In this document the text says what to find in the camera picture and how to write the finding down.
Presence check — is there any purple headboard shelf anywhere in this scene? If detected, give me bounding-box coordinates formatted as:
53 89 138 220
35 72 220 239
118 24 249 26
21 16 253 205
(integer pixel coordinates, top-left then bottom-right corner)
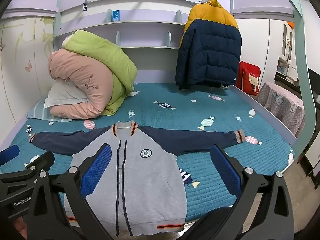
52 0 233 84

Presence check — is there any pink and green duvet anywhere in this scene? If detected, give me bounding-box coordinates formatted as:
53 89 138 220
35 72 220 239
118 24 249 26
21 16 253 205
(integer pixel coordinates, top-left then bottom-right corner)
47 30 138 119

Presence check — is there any yellow and navy puffer jacket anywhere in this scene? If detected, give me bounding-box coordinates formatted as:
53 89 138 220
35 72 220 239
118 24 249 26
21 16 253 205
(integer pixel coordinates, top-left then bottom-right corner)
175 0 242 90

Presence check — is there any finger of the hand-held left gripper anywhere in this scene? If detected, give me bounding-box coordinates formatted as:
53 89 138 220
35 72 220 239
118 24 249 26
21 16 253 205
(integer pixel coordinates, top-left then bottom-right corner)
24 151 55 178
0 144 20 166

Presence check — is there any person's left hand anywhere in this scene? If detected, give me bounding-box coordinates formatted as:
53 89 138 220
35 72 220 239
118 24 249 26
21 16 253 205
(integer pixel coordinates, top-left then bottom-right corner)
10 216 28 240

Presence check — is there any white glass door cabinet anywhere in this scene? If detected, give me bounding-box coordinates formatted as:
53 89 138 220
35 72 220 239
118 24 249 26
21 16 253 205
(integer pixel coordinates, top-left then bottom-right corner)
275 21 299 80

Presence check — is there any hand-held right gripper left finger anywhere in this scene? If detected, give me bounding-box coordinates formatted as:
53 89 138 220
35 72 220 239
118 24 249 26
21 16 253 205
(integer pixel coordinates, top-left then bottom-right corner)
26 143 113 240

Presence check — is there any teal quilted bed cover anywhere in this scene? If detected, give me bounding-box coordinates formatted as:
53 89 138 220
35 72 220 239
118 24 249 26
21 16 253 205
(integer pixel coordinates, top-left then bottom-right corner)
0 82 297 223

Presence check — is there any striped light blue pillow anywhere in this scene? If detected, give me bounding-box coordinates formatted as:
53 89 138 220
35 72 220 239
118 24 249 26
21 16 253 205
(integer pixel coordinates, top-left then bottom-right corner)
26 97 67 122

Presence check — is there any person's black trouser leg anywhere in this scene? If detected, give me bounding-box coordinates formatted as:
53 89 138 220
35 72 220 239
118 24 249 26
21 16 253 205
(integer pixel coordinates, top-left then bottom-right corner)
182 205 240 240

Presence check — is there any red cartoon cushion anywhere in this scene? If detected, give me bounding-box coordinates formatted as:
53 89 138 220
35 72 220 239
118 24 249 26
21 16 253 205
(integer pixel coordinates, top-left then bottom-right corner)
235 60 261 96

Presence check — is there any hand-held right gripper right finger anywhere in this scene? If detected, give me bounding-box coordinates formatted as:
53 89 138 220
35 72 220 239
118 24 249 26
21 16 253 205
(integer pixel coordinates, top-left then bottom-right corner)
190 144 295 240

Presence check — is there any white pillow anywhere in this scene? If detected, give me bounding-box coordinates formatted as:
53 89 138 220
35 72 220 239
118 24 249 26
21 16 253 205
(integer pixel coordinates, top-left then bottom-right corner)
44 79 89 109

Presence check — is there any grey and navy zip jacket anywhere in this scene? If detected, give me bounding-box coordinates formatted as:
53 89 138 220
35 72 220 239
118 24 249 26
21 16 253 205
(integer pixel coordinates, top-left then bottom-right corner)
29 121 246 237

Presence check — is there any pale teal bed frame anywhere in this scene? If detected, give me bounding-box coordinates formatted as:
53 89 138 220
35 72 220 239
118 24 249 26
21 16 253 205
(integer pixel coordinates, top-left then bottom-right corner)
42 0 318 155

